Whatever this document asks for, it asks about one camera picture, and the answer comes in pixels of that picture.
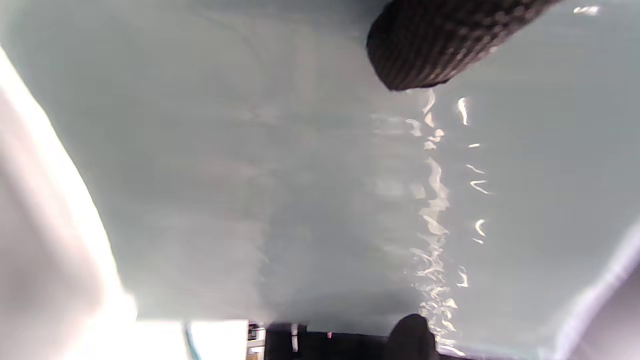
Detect clear plastic file folder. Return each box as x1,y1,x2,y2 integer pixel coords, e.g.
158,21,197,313
0,0,640,360

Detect person's left hand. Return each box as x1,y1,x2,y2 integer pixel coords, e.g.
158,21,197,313
366,0,562,92

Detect person's right hand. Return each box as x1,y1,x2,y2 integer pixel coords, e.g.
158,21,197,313
387,313,441,360

